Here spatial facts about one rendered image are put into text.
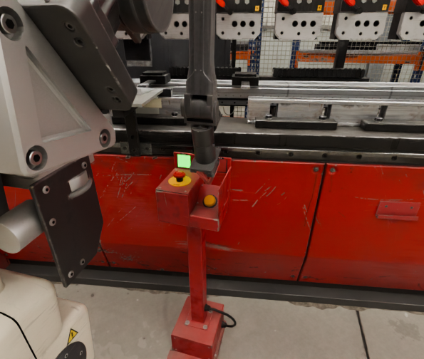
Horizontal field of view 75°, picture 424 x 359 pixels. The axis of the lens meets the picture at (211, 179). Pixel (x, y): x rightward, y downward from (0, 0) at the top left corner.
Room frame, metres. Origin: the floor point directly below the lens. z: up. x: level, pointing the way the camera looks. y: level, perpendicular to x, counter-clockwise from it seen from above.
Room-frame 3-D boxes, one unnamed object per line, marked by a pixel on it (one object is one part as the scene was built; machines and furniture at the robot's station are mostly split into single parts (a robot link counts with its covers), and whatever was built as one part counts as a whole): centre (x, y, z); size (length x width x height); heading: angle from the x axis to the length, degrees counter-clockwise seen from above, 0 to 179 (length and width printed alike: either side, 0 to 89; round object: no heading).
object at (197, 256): (0.78, 0.05, 0.39); 0.05 x 0.05 x 0.54; 74
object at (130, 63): (1.16, 0.28, 1.13); 0.10 x 0.02 x 0.10; 84
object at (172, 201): (0.78, 0.05, 0.75); 0.20 x 0.16 x 0.18; 74
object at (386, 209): (0.90, -0.73, 0.58); 0.15 x 0.02 x 0.07; 84
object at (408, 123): (1.00, -0.72, 0.89); 0.30 x 0.05 x 0.03; 84
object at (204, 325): (0.78, 0.05, 0.13); 0.10 x 0.10 x 0.01; 74
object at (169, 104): (1.15, 0.22, 0.92); 0.39 x 0.06 x 0.10; 84
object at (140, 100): (1.01, 0.29, 1.00); 0.26 x 0.18 x 0.01; 174
